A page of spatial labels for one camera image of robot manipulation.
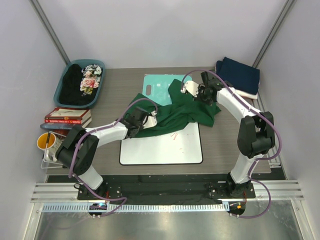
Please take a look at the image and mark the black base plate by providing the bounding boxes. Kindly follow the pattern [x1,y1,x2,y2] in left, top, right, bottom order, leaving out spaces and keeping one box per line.
[46,171,287,201]

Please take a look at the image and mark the folded navy t-shirt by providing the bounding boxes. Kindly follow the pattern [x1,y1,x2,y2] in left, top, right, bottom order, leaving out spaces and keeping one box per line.
[215,57,260,94]

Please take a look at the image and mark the black floral t-shirt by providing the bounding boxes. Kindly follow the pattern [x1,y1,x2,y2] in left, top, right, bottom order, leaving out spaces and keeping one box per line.
[58,64,103,106]

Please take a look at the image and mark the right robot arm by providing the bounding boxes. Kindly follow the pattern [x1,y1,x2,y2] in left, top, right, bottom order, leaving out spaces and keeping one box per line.
[195,71,275,198]

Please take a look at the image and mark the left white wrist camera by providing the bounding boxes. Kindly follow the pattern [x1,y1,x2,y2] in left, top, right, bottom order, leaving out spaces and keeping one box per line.
[143,111,158,129]

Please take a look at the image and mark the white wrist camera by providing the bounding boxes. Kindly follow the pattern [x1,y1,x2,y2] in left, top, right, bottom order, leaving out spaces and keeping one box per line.
[180,80,200,98]
[143,111,158,129]

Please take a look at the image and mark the folded white t-shirt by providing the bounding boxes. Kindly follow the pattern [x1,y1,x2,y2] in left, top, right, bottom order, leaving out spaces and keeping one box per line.
[235,89,258,100]

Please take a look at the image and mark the red top book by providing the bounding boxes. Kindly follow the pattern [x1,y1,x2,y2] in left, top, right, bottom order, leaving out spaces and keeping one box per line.
[44,107,91,120]

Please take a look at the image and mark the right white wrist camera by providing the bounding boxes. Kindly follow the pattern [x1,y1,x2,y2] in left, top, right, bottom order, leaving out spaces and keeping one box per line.
[180,80,200,98]

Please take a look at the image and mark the teal folding board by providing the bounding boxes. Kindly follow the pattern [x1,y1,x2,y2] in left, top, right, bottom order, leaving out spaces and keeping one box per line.
[142,74,184,106]

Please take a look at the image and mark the aluminium frame rail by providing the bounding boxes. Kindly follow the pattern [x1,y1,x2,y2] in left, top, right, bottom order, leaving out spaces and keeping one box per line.
[31,180,304,204]

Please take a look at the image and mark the white dry-erase board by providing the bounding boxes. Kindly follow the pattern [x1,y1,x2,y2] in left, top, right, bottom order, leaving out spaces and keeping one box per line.
[119,122,203,166]

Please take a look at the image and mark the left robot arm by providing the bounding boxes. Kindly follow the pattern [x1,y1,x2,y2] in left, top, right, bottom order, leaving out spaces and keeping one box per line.
[55,107,157,192]

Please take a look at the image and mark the green t-shirt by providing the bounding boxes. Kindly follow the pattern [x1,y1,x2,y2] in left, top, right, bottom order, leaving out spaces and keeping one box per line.
[134,79,221,138]

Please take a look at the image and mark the orange interior mug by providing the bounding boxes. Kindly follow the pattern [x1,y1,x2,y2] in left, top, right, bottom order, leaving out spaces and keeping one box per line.
[36,132,62,163]

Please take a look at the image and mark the red middle book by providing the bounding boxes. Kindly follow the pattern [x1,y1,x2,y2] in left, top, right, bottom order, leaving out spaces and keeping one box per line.
[44,115,92,125]

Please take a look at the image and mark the slotted cable duct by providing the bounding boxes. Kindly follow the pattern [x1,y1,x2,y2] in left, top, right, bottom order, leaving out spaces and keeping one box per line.
[42,202,230,214]

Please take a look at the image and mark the red book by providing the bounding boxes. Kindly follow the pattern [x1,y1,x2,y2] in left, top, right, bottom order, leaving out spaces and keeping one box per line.
[44,107,91,120]
[44,115,92,125]

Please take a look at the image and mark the teal plastic basket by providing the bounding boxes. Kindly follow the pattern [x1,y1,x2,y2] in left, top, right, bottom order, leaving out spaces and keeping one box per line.
[53,59,106,109]

